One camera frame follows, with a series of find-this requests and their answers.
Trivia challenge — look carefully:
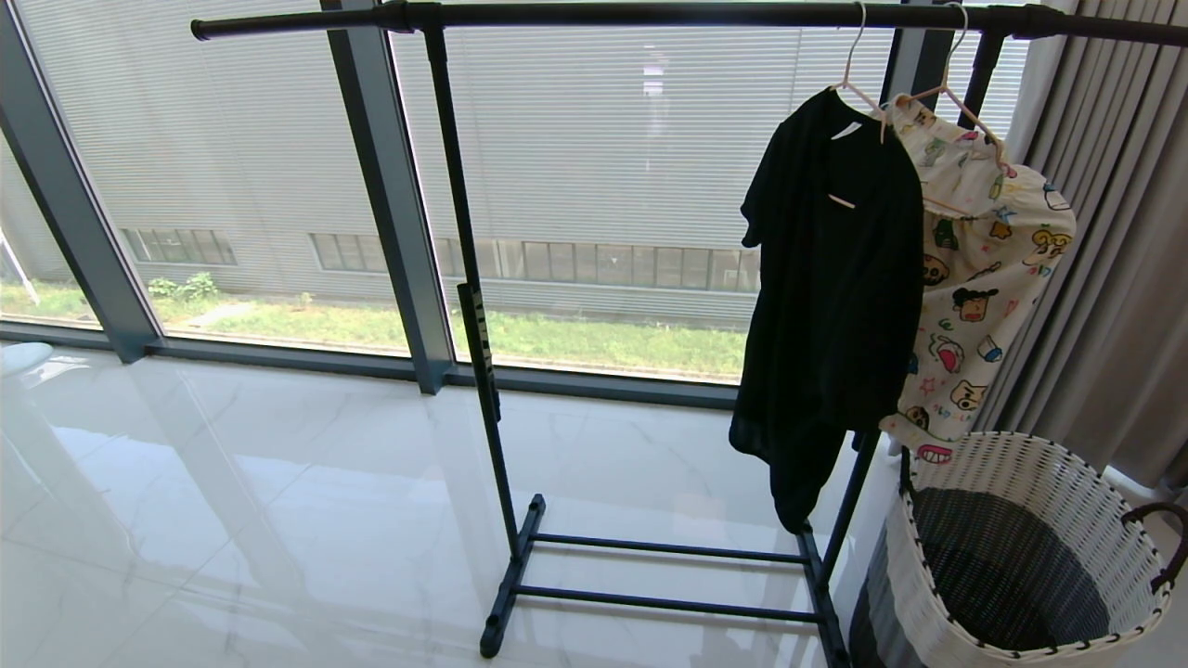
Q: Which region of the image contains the black garment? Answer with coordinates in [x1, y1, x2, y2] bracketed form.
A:
[729, 87, 926, 534]

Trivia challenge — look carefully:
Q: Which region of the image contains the pink clothes hanger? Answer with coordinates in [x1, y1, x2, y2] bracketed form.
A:
[882, 0, 1014, 173]
[828, 0, 889, 210]

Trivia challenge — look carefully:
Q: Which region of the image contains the cream printed garment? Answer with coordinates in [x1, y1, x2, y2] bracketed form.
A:
[877, 93, 1078, 467]

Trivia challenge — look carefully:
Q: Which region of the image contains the black clothes rack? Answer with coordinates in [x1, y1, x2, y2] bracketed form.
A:
[190, 0, 1188, 668]

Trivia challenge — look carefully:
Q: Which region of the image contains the white laundry basket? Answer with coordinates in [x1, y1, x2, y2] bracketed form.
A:
[849, 430, 1188, 668]

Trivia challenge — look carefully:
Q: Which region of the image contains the window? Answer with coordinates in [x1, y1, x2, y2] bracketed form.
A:
[0, 0, 1033, 411]

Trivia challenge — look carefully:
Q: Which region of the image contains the beige curtain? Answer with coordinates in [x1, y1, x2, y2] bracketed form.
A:
[973, 0, 1188, 493]

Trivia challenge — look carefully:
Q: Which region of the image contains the white rounded object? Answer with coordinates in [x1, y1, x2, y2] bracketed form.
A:
[0, 341, 55, 378]

